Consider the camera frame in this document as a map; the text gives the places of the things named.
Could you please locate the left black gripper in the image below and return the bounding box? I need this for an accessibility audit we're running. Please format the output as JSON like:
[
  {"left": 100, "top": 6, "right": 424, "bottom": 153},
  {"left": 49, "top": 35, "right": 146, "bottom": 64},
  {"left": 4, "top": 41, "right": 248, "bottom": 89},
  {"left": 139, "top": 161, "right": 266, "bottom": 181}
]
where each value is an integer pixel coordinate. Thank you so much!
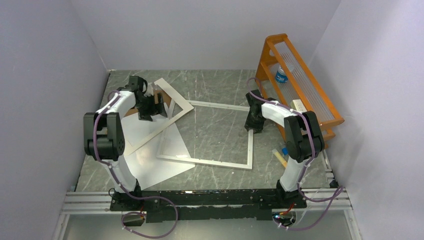
[{"left": 136, "top": 92, "right": 168, "bottom": 122}]

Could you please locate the white mat board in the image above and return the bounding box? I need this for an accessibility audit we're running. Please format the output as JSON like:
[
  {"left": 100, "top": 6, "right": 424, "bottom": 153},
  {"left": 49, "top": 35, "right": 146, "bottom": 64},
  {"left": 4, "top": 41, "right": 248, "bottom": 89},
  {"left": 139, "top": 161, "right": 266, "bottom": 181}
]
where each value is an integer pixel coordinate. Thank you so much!
[{"left": 124, "top": 78, "right": 194, "bottom": 157}]

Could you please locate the silver picture frame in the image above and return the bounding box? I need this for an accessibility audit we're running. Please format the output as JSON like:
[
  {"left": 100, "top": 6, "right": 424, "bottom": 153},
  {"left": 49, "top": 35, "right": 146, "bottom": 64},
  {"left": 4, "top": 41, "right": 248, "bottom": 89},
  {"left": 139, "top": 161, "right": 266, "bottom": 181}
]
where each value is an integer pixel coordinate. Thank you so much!
[{"left": 156, "top": 100, "right": 254, "bottom": 170}]

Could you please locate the white photo sheet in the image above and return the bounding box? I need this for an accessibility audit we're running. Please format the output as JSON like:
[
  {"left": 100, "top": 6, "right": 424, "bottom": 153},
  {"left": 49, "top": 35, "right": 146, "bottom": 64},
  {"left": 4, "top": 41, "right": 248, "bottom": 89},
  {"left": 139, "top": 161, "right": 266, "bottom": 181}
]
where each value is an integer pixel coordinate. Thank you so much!
[{"left": 121, "top": 113, "right": 195, "bottom": 190}]

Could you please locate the brown backing board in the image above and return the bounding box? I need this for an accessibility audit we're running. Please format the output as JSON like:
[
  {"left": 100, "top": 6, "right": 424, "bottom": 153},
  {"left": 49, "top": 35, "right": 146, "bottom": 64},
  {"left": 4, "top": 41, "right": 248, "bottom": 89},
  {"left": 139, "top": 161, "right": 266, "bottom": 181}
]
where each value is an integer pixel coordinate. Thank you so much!
[{"left": 124, "top": 90, "right": 172, "bottom": 117}]

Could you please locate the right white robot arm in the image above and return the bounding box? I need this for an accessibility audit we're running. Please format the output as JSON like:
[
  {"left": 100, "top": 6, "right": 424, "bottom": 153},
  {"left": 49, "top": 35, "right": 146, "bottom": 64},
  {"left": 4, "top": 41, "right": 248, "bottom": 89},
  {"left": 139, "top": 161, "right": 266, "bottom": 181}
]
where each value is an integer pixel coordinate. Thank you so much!
[{"left": 244, "top": 99, "right": 325, "bottom": 208}]

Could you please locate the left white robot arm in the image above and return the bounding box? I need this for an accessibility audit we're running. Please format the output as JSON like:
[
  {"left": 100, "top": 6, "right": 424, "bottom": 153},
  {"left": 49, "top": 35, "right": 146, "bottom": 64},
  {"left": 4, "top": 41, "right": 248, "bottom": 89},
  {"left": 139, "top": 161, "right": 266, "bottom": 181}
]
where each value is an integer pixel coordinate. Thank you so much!
[{"left": 83, "top": 89, "right": 166, "bottom": 210}]

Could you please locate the yellow stick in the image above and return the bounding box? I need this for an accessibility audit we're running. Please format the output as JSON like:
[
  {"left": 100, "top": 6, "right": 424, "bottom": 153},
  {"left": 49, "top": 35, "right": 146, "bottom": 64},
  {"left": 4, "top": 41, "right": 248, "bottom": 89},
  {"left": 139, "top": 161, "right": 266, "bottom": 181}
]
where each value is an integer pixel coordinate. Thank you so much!
[{"left": 272, "top": 149, "right": 288, "bottom": 168}]

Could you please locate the blue capped tube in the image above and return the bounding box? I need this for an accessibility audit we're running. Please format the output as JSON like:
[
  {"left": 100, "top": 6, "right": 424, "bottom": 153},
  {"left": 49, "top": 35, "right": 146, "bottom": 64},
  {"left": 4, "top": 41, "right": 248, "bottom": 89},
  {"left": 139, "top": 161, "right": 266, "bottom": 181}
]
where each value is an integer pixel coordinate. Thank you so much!
[{"left": 281, "top": 147, "right": 289, "bottom": 156}]

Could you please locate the cream yellow box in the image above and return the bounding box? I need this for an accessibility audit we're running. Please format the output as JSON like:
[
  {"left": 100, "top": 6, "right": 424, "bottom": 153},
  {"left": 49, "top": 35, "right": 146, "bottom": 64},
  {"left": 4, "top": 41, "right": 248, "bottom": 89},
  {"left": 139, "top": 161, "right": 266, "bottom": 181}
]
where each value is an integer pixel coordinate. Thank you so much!
[{"left": 290, "top": 99, "right": 308, "bottom": 113}]

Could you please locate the blue white can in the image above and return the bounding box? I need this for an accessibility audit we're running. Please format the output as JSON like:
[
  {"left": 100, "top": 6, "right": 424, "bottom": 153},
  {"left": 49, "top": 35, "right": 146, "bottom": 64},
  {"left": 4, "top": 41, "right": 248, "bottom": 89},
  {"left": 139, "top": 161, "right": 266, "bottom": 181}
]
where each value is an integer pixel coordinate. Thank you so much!
[{"left": 274, "top": 66, "right": 288, "bottom": 84}]

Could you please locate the orange wooden shelf rack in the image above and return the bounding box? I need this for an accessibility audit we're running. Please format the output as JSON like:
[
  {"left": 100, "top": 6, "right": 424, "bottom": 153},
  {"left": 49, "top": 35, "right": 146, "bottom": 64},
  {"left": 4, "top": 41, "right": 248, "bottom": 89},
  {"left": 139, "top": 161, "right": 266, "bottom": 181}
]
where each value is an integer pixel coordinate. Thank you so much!
[{"left": 255, "top": 33, "right": 345, "bottom": 148}]

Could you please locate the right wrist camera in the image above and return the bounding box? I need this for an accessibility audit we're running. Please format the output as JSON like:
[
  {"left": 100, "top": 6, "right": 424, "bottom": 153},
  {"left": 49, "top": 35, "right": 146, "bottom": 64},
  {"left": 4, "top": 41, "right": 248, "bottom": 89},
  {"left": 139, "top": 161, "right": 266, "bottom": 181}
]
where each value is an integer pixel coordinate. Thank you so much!
[{"left": 245, "top": 89, "right": 264, "bottom": 106}]

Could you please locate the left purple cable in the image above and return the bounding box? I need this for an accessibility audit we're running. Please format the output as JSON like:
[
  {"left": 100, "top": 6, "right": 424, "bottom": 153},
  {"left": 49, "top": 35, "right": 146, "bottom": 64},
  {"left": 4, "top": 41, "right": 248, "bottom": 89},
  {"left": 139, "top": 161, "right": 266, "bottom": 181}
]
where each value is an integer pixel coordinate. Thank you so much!
[{"left": 93, "top": 89, "right": 179, "bottom": 239}]

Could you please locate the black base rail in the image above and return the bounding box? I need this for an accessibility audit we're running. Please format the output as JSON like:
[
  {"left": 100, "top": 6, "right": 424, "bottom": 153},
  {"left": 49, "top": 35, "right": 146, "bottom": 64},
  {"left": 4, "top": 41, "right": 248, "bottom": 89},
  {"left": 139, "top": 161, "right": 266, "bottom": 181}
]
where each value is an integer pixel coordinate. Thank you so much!
[{"left": 110, "top": 188, "right": 307, "bottom": 223}]

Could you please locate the aluminium extrusion rail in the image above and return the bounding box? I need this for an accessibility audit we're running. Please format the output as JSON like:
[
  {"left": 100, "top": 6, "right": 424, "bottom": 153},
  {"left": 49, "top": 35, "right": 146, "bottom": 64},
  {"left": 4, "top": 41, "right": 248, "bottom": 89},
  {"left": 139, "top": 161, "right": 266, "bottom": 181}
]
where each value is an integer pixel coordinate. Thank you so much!
[{"left": 52, "top": 188, "right": 363, "bottom": 240}]

